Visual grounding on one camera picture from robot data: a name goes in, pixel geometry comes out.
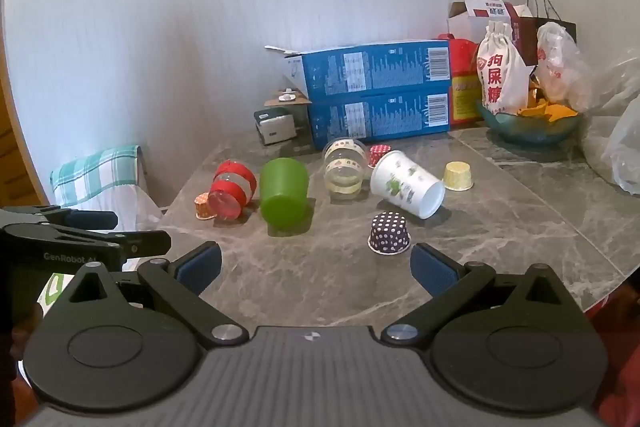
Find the red and yellow package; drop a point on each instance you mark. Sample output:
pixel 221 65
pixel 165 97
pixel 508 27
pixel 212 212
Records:
pixel 462 97

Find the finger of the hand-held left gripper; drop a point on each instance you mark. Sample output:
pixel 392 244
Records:
pixel 90 220
pixel 145 243

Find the orange snack packets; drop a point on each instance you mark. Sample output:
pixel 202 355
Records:
pixel 555 112

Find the green plastic cup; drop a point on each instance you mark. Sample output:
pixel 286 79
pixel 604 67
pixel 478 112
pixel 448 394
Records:
pixel 282 197

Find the red cup with clear band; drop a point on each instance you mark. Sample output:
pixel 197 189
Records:
pixel 225 204

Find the small orange paper cup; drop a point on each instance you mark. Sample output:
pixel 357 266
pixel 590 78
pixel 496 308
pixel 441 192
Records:
pixel 201 207

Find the teal glass bowl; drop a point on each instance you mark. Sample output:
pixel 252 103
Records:
pixel 525 129

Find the blue cardboard box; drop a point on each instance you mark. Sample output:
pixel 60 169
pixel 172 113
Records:
pixel 370 67
pixel 380 117

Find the white printed plastic bag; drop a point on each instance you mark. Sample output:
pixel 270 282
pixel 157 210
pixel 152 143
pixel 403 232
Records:
pixel 560 57

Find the green checked towel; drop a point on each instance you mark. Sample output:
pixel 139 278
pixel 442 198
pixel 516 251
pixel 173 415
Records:
pixel 95 172

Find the wooden door frame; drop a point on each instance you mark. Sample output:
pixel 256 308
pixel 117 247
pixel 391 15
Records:
pixel 10 167

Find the large clear plastic bag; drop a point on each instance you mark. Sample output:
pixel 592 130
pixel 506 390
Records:
pixel 620 147

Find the small yellow paper cup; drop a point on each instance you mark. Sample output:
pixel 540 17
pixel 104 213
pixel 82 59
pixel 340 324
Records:
pixel 458 176

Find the small purple dotted paper cup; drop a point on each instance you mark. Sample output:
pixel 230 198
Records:
pixel 389 233

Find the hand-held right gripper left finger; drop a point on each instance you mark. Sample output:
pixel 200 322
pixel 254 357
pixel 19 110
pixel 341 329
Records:
pixel 200 264

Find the dark paper shopping bag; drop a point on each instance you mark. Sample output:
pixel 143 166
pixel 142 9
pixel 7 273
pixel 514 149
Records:
pixel 525 32

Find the white and red carton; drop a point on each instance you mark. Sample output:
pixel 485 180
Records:
pixel 480 12

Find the white covered chair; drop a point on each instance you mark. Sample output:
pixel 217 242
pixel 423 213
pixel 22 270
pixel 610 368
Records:
pixel 125 207

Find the grey white small device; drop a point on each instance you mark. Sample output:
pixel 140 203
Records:
pixel 275 129

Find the clear cup with printed band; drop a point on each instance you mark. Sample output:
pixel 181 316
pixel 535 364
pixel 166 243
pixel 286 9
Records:
pixel 344 172

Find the red cloth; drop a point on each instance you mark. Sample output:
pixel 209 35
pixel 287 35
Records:
pixel 617 357

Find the small red dotted paper cup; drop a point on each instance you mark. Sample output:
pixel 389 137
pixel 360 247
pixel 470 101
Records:
pixel 378 155

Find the white paper cup green print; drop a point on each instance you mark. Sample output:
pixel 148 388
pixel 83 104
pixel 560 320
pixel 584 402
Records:
pixel 407 187

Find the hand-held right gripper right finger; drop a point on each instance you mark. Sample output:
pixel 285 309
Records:
pixel 432 269

